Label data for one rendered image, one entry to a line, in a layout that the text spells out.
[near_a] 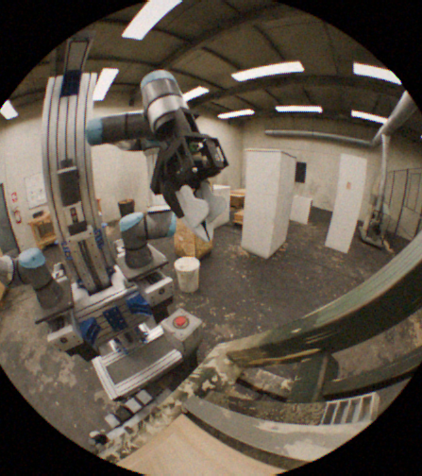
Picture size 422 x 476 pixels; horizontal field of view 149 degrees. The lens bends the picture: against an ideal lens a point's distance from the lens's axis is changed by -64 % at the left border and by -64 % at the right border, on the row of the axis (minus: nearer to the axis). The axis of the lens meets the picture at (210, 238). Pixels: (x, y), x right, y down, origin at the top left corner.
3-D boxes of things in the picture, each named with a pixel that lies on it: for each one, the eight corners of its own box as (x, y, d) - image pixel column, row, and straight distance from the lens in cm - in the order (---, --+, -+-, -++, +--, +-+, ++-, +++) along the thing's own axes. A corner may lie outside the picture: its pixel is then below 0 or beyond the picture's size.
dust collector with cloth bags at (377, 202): (358, 229, 647) (369, 167, 634) (374, 236, 663) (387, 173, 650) (362, 244, 517) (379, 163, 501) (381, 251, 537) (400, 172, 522)
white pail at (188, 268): (191, 276, 234) (189, 246, 208) (206, 285, 217) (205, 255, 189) (173, 285, 221) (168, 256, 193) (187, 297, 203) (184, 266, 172)
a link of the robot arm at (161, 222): (147, 238, 84) (139, 134, 91) (176, 233, 84) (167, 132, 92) (146, 243, 72) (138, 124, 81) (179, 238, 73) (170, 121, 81)
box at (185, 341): (184, 329, 85) (179, 306, 71) (203, 341, 81) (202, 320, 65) (167, 344, 82) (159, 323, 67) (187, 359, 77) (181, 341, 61)
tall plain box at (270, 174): (261, 234, 371) (268, 154, 343) (285, 243, 353) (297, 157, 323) (239, 249, 300) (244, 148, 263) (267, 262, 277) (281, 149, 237)
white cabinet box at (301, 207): (293, 216, 568) (296, 195, 554) (309, 220, 558) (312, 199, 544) (289, 219, 526) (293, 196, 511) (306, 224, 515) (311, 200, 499)
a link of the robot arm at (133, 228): (125, 239, 86) (119, 213, 82) (149, 234, 85) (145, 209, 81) (122, 249, 76) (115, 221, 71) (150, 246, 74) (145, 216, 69)
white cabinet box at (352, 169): (327, 237, 456) (340, 157, 435) (346, 244, 459) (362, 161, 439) (324, 246, 399) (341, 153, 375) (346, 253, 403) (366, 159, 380)
